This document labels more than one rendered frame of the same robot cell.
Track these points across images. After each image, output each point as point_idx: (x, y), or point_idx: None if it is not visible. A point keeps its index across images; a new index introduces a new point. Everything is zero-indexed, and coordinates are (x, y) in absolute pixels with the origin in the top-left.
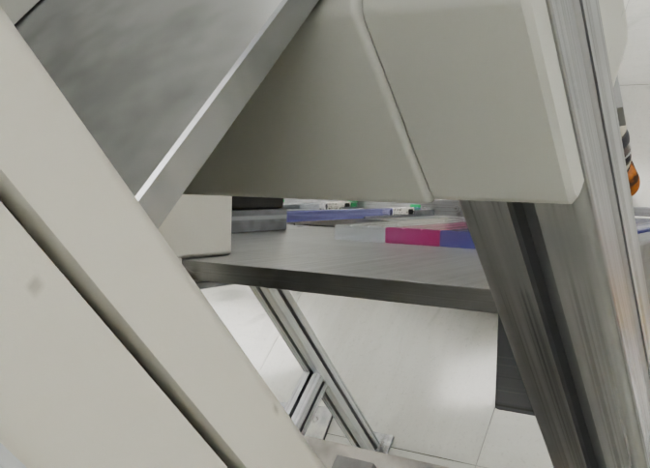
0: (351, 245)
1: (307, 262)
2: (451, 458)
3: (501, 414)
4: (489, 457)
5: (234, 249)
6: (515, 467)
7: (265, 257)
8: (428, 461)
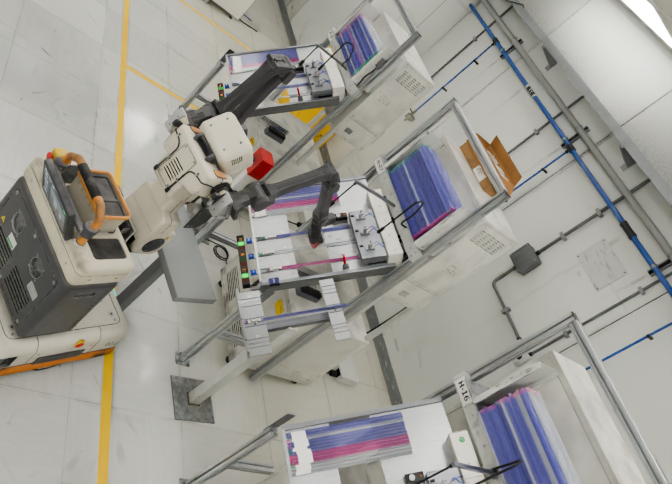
0: (345, 201)
1: (364, 193)
2: (177, 331)
3: (159, 315)
4: (174, 319)
5: (362, 202)
6: (175, 312)
7: (364, 197)
8: (180, 338)
